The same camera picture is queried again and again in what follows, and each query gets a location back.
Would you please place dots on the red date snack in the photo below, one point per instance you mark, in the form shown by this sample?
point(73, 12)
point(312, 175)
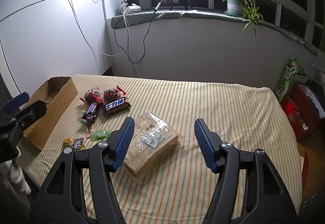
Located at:
point(93, 95)

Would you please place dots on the black small candy packet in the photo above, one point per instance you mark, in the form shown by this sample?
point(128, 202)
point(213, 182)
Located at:
point(78, 144)

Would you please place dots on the yellow jelly cup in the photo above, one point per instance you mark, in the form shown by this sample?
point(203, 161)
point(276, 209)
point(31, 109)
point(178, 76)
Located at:
point(67, 143)

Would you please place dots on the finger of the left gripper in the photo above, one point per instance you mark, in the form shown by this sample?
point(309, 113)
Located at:
point(29, 115)
point(16, 100)

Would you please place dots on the white power strip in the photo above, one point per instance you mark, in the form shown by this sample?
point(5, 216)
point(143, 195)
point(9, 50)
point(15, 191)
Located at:
point(125, 8)

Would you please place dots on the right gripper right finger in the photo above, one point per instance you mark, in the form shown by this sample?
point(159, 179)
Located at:
point(266, 199)

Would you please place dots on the Snickers bar English label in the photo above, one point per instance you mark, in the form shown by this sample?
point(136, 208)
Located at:
point(92, 112)

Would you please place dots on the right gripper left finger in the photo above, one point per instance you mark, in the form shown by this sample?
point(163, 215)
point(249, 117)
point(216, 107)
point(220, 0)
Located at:
point(78, 188)

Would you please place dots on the brown cardboard box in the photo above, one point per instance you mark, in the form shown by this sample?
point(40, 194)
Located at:
point(57, 93)

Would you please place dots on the red walnut snack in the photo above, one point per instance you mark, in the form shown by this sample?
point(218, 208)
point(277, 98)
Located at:
point(113, 94)

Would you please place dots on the red gift box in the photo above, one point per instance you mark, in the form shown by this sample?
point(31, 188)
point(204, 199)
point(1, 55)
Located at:
point(303, 110)

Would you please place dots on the Snickers bar Chinese label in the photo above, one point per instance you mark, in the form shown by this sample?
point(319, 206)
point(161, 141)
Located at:
point(115, 106)

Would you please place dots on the packaged bread loaf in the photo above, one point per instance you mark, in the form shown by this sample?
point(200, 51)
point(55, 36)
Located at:
point(153, 138)

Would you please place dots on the green snack bag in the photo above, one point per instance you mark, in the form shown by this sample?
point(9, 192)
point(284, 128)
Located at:
point(292, 74)

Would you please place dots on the pink green candy stick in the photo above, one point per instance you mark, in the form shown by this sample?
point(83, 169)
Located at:
point(89, 127)

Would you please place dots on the potted spider plant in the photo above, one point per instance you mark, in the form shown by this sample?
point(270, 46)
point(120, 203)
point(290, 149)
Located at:
point(247, 9)

